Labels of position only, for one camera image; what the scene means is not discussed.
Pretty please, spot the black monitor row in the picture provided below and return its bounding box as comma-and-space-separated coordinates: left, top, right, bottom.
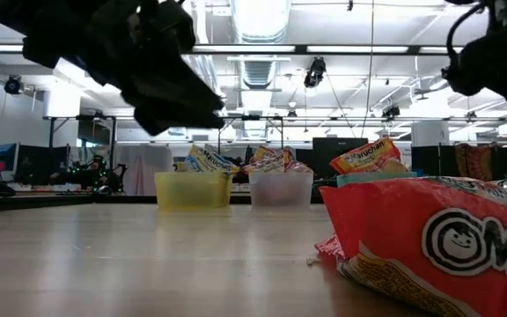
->
15, 144, 70, 173

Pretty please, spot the teal green plastic container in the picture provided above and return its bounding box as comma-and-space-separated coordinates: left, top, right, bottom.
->
335, 171, 418, 188

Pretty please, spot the patterned hanging cloth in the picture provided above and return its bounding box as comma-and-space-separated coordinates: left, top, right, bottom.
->
454, 143, 496, 180

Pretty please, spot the blue Maruchan noodle pack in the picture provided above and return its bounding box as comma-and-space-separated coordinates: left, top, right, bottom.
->
174, 144, 241, 174

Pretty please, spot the black overhead frame bar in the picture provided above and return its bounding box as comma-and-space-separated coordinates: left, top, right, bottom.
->
0, 42, 466, 56

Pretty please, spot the black hanging rig camera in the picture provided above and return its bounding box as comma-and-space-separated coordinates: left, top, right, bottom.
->
304, 56, 327, 88

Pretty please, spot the black robot with green lights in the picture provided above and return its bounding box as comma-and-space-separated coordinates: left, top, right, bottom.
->
50, 154, 128, 195

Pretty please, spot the white draped cloth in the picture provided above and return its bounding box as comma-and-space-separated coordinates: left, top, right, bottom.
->
115, 144, 174, 195

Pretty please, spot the yellow plastic container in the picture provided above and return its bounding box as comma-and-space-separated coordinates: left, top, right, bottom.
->
154, 171, 233, 210

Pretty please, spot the white ceiling box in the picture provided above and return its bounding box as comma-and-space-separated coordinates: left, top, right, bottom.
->
42, 90, 82, 119

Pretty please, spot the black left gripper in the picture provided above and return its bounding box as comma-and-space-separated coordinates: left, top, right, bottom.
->
72, 4, 226, 136

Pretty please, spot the blue monitor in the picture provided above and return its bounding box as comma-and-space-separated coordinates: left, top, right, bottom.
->
0, 143, 19, 173

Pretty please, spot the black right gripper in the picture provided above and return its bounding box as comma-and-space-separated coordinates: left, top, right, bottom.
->
441, 30, 507, 97

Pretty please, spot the black box under rack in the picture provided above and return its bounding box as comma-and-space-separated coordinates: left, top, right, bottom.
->
77, 119, 114, 146

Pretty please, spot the white square column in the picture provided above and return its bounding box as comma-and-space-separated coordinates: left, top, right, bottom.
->
411, 121, 452, 147

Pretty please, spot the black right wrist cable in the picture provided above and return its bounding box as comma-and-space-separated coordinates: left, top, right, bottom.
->
445, 2, 486, 67

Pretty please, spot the black aluminium table frame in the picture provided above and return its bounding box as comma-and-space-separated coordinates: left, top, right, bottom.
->
0, 193, 325, 215

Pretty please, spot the clear plastic container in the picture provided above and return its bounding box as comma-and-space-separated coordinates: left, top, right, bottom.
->
247, 171, 315, 209

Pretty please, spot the black rack frame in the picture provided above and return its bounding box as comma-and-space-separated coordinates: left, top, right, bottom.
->
41, 114, 118, 150

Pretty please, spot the silver ceiling air duct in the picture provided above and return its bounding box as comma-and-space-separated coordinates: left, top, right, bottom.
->
229, 0, 292, 45

